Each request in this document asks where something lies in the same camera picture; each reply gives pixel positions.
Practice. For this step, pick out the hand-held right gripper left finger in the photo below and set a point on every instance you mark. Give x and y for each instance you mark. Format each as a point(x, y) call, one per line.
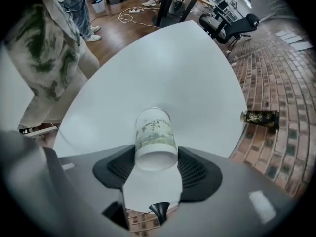
point(84, 196)

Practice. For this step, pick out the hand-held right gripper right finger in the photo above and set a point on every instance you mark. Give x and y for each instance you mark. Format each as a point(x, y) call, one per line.
point(222, 196)

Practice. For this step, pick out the glass cup with bamboo print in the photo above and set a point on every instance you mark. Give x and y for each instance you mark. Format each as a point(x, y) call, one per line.
point(154, 142)

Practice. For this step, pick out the black bottle with gold pattern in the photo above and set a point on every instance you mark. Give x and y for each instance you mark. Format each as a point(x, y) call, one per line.
point(261, 118)

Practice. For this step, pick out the black office chair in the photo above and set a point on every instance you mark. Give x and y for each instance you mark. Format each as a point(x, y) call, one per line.
point(229, 27)

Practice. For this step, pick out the white waste bin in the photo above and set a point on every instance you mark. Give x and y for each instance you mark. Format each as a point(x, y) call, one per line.
point(98, 6)

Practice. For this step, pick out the black bag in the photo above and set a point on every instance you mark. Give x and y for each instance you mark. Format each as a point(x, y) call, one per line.
point(182, 7)

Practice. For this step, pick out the white power strip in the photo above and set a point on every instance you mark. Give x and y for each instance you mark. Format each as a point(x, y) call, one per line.
point(136, 10)

